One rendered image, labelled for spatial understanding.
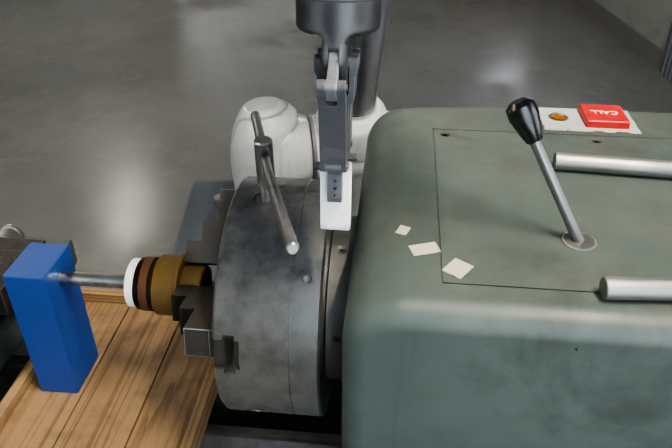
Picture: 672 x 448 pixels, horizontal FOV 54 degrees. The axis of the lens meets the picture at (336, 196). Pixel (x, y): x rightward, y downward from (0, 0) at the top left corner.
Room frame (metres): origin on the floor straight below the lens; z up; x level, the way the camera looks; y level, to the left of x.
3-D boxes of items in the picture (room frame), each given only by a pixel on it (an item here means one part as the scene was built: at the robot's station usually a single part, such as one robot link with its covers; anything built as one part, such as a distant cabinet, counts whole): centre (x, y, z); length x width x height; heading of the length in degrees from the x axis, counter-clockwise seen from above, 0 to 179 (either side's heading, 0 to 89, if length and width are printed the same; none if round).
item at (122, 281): (0.72, 0.33, 1.08); 0.13 x 0.07 x 0.07; 84
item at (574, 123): (0.87, -0.37, 1.23); 0.13 x 0.08 x 0.06; 84
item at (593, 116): (0.87, -0.39, 1.26); 0.06 x 0.06 x 0.02; 84
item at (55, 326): (0.73, 0.42, 1.00); 0.08 x 0.06 x 0.23; 174
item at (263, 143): (0.68, 0.08, 1.26); 0.02 x 0.02 x 0.12
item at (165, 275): (0.71, 0.23, 1.08); 0.09 x 0.09 x 0.09; 84
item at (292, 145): (1.34, 0.15, 0.97); 0.18 x 0.16 x 0.22; 100
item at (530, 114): (0.61, -0.19, 1.38); 0.04 x 0.03 x 0.05; 84
